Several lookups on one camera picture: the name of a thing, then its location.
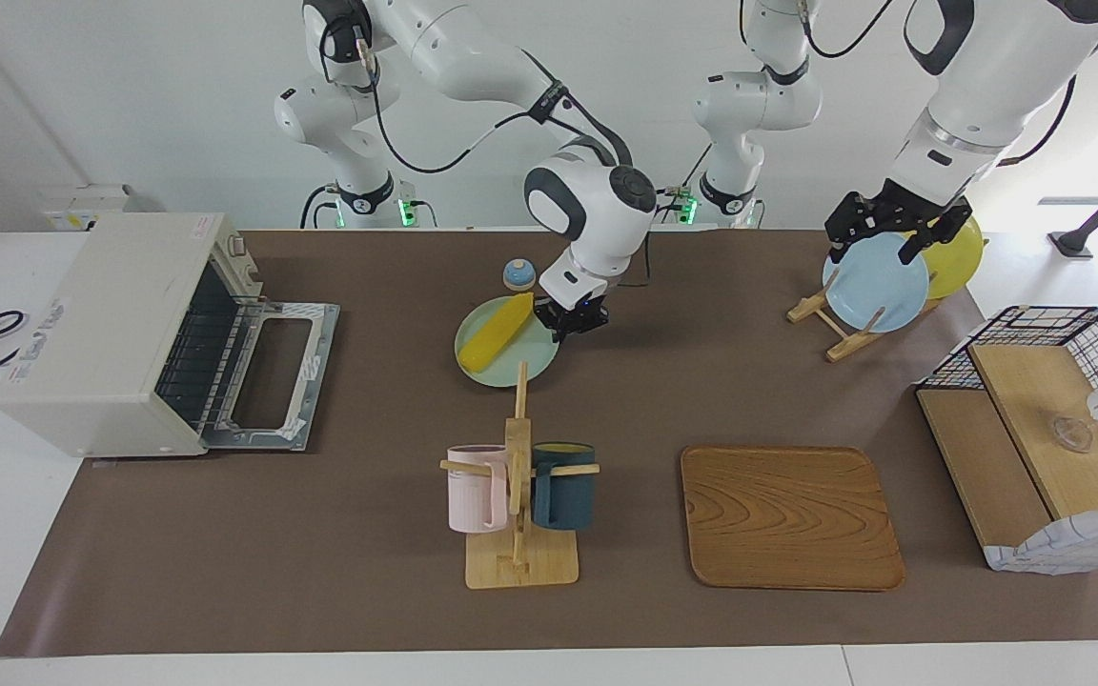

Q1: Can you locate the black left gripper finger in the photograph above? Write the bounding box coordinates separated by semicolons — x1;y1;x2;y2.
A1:
823;192;884;265
897;208;976;266

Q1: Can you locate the yellow corn cob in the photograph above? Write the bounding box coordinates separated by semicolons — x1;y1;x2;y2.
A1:
457;293;535;373

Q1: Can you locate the mint green plate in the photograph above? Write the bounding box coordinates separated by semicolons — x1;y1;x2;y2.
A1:
455;295;561;388

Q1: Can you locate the oven door with handle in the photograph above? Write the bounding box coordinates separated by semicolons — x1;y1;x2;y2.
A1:
201;300;340;452

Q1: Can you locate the white toaster oven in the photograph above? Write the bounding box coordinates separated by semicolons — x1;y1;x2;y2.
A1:
0;212;269;458

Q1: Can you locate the yellow plate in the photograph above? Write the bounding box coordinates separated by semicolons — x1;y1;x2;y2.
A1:
921;217;985;289

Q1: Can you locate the light blue plate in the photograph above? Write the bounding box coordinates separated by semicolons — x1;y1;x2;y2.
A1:
822;233;930;333

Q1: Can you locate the wooden plate rack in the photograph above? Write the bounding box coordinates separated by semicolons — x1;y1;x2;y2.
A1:
787;272;946;363

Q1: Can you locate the dark blue mug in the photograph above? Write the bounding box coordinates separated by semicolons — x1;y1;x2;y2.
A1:
530;441;597;532

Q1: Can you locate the pink mug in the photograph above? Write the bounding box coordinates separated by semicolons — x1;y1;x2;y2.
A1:
446;444;510;535

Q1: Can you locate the wooden shelf box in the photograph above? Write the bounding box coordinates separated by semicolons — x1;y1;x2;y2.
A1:
916;343;1098;554

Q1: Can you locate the wooden mug tree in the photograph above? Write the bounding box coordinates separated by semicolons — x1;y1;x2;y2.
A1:
440;360;600;590

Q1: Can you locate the small clear glass bowl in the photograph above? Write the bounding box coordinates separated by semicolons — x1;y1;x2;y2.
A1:
1049;415;1095;454

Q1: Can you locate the wooden serving tray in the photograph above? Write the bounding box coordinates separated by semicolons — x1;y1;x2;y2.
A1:
681;445;905;593

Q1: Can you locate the brown table mat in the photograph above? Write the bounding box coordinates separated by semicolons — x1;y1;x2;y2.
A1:
0;229;1098;658

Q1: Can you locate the white checked cloth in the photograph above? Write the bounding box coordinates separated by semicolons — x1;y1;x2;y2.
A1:
983;502;1098;575

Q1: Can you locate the white electrical box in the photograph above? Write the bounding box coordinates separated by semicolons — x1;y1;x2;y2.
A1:
42;184;145;232

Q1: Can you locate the black wire basket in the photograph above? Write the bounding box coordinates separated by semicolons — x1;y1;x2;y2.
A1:
916;305;1098;477

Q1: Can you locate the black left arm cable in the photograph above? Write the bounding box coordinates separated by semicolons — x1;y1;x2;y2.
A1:
802;0;1081;169

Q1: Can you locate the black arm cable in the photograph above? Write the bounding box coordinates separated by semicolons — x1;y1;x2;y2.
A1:
802;0;1081;169
354;19;636;178

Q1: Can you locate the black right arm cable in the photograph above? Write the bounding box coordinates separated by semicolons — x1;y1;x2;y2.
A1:
354;19;636;178

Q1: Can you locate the metal oven wire rack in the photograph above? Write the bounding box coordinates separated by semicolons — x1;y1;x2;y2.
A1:
156;276;254;434

